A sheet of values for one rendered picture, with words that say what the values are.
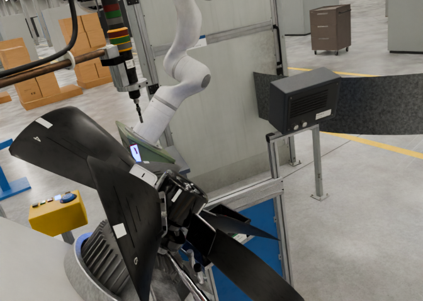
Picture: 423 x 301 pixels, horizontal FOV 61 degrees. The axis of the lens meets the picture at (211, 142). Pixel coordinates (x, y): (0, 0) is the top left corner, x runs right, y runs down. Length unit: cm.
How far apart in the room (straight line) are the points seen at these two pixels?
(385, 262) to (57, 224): 183
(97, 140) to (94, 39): 825
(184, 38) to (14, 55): 700
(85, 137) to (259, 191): 85
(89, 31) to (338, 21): 542
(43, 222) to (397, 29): 671
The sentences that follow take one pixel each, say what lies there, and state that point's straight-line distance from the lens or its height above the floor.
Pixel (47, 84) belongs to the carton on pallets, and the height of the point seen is 38.
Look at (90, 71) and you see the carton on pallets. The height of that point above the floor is 35.
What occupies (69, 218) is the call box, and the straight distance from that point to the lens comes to 127.
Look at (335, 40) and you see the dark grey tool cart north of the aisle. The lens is 759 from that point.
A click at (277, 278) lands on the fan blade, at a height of 113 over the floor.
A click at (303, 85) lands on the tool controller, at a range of 140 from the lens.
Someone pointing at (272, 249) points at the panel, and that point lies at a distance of 171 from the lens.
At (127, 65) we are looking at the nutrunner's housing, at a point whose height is 150.
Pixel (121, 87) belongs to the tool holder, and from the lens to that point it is 80.
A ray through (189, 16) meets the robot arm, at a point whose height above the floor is 154.
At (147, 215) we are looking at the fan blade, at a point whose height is 129.
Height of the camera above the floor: 162
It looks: 23 degrees down
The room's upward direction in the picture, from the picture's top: 11 degrees counter-clockwise
